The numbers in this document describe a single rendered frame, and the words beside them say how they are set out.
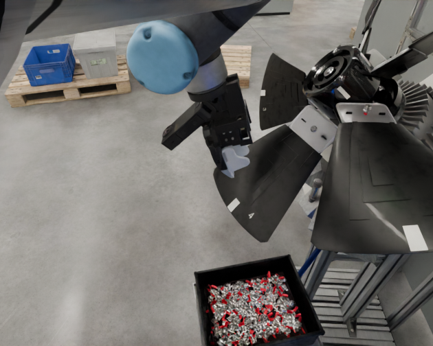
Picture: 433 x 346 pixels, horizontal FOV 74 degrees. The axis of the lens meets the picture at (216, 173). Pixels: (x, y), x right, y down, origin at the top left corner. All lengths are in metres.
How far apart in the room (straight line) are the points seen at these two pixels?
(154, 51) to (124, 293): 1.45
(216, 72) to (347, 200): 0.26
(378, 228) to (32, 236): 1.93
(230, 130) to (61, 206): 1.80
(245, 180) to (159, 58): 0.41
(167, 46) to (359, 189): 0.30
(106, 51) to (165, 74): 3.05
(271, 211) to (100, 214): 1.53
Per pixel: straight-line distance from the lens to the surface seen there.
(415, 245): 0.41
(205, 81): 0.45
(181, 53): 0.31
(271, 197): 0.63
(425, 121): 0.66
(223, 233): 1.79
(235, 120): 0.49
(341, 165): 0.46
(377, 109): 0.59
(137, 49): 0.32
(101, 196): 2.14
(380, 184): 0.44
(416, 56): 0.62
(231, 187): 0.67
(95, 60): 3.40
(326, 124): 0.63
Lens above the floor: 1.44
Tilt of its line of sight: 42 degrees down
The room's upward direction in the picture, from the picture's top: straight up
